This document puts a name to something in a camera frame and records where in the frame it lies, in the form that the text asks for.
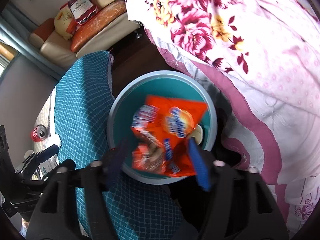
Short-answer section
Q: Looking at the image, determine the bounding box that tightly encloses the beige leather sofa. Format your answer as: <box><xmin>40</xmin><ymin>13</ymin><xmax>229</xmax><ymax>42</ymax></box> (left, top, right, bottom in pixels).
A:
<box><xmin>28</xmin><ymin>0</ymin><xmax>139</xmax><ymax>69</ymax></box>

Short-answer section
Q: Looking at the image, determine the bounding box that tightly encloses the red gift bag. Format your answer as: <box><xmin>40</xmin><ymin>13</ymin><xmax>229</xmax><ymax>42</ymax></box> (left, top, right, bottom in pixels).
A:
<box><xmin>68</xmin><ymin>0</ymin><xmax>99</xmax><ymax>25</ymax></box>

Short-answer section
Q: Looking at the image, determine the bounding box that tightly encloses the red cola can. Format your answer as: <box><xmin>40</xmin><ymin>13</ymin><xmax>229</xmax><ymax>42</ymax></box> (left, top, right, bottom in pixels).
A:
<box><xmin>30</xmin><ymin>125</ymin><xmax>48</xmax><ymax>142</ymax></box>

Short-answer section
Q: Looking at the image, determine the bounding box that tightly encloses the yellow plush pillow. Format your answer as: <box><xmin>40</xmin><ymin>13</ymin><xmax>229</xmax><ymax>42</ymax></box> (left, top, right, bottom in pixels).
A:
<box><xmin>54</xmin><ymin>5</ymin><xmax>77</xmax><ymax>41</ymax></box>

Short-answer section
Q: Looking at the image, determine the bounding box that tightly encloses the orange sofa cushion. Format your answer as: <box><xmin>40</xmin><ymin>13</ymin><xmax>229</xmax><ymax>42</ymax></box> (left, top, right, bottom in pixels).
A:
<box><xmin>71</xmin><ymin>0</ymin><xmax>126</xmax><ymax>53</ymax></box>

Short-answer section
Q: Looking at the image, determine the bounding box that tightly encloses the left hand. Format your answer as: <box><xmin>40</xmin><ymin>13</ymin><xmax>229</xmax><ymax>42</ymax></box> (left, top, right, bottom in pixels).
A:
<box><xmin>20</xmin><ymin>218</ymin><xmax>29</xmax><ymax>238</ymax></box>

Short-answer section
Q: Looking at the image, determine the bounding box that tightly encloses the red orange snack wrapper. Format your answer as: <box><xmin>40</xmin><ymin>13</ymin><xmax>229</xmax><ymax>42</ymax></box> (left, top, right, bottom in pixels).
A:
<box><xmin>131</xmin><ymin>95</ymin><xmax>208</xmax><ymax>177</ymax></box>

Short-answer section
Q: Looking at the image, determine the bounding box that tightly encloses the white cardboard box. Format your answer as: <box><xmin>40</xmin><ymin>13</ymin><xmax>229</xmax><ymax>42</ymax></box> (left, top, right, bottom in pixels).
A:
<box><xmin>37</xmin><ymin>154</ymin><xmax>60</xmax><ymax>179</ymax></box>

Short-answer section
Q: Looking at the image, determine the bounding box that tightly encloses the teal trash bin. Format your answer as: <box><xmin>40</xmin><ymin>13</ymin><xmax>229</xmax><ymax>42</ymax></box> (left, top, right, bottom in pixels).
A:
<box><xmin>107</xmin><ymin>70</ymin><xmax>217</xmax><ymax>185</ymax></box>

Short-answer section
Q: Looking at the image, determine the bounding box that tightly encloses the floral pink quilt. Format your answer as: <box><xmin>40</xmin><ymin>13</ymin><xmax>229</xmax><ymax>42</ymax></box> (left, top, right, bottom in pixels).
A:
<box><xmin>125</xmin><ymin>0</ymin><xmax>319</xmax><ymax>237</ymax></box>

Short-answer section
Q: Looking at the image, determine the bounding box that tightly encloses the patterned bed sheet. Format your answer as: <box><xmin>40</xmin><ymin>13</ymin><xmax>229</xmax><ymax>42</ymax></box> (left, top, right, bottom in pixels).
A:
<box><xmin>49</xmin><ymin>51</ymin><xmax>182</xmax><ymax>239</ymax></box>

